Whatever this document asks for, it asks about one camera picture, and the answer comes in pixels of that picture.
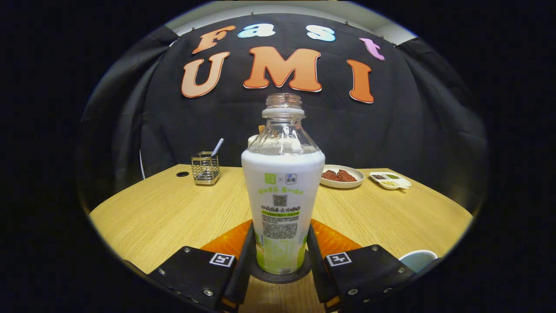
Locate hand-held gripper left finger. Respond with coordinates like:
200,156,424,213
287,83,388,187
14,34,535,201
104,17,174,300
148,220,257,312

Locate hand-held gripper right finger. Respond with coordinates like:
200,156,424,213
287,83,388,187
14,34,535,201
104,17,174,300
307,219,417,310

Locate dark brown round coaster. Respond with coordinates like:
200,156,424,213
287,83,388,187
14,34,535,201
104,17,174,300
250,250,311,284

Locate white label juice bottle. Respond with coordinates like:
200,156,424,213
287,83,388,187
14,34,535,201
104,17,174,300
241,93,326,275

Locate white cup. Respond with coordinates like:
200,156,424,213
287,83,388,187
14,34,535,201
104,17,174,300
398,250,438,273

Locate wooden table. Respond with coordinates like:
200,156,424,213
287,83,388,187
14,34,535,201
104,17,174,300
89,164,474,313

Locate white round plate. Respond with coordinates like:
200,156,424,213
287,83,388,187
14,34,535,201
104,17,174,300
319,164,365,189

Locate red-brown food pieces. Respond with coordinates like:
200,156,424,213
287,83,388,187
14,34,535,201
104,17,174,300
322,169,357,182

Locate white divided condiment dish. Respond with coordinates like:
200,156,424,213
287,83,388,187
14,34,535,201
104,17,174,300
370,171,411,190

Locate cream toaster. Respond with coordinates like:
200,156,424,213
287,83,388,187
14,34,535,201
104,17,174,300
248,134,304,153

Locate metal wire utensil holder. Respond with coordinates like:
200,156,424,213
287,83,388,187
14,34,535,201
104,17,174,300
191,151,221,186

